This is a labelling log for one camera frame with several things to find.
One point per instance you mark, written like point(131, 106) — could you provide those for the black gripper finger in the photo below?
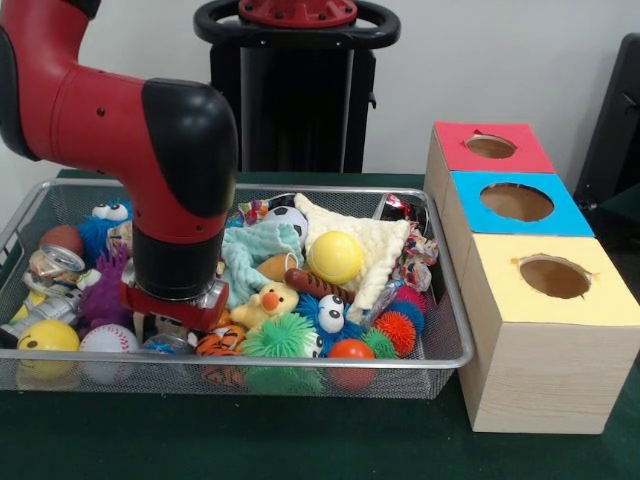
point(139, 327)

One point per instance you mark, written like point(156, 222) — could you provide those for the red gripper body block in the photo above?
point(170, 310)

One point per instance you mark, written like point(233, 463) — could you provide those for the crushed clear bottle blue label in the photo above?
point(167, 346)

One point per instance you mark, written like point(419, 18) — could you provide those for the orange striped tiger plush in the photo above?
point(220, 342)

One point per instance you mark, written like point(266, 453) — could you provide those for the blue spiky toy with eyes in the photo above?
point(95, 232)

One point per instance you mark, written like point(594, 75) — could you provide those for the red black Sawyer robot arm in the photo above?
point(110, 125)

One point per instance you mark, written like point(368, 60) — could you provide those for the shallow metal mesh bin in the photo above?
point(425, 380)

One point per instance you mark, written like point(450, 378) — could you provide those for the wooden box with three holes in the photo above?
point(540, 380)

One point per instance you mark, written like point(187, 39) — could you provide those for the white baseball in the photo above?
point(109, 341)

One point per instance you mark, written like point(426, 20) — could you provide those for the purple spiky toy with eyes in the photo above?
point(105, 300)

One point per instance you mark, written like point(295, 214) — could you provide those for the yellow smiley ball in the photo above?
point(48, 336)

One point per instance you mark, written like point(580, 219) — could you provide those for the light teal muslin cloth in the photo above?
point(250, 252)

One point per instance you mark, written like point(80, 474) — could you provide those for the green spiky ball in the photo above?
point(282, 340)

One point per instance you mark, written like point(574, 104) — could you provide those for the yellow tennis ball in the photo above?
point(335, 257)

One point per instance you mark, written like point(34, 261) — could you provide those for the dark green table cloth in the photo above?
point(300, 440)
point(625, 200)

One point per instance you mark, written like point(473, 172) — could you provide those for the orange red ball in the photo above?
point(351, 350)

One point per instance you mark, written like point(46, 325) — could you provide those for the cream muslin cloth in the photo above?
point(370, 235)

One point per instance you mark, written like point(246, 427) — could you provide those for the black chair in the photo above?
point(615, 115)

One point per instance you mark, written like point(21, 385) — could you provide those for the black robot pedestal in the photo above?
point(310, 110)

